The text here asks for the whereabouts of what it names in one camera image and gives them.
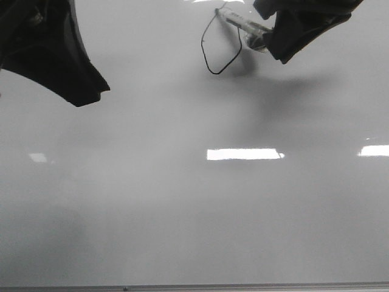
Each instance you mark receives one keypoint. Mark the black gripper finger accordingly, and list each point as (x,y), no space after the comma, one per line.
(300,22)
(41,41)

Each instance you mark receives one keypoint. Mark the white whiteboard marker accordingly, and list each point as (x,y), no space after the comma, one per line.
(255,32)

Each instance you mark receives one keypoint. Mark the white glossy whiteboard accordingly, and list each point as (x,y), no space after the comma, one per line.
(204,162)

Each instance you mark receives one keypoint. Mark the grey aluminium whiteboard frame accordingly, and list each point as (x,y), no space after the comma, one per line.
(340,286)

